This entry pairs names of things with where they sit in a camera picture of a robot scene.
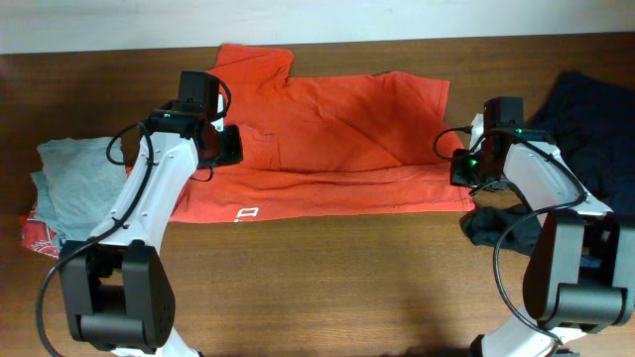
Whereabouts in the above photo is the red soccer t-shirt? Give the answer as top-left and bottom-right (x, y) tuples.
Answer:
(173, 45), (473, 223)

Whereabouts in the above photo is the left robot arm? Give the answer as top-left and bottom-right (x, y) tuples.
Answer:
(50, 71), (243, 356)

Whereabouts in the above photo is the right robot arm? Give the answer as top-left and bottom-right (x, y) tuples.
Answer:
(450, 96), (634, 357)

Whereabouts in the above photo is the dark navy garment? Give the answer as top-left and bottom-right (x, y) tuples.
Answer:
(460, 71), (634, 256)

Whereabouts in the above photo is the folded grey t-shirt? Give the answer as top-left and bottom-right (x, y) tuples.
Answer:
(32, 137), (127, 247)

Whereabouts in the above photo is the folded red printed t-shirt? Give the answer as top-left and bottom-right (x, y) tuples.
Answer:
(21, 163), (127, 258)

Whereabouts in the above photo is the left black cable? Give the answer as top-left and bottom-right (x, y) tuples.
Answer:
(35, 78), (233, 357)

